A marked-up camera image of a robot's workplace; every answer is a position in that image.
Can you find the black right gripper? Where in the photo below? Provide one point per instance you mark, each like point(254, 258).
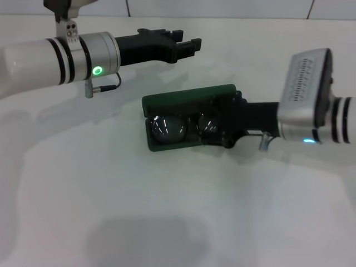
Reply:
point(256, 116)

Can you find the green glasses case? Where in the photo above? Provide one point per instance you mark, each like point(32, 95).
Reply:
point(180, 97)

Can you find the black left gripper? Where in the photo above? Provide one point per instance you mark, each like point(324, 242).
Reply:
point(147, 48)

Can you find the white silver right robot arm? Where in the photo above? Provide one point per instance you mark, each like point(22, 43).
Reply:
point(345, 119)

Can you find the black glasses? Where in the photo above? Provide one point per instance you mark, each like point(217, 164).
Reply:
point(167, 129)

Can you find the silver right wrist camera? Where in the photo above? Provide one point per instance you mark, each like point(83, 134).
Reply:
point(303, 89)

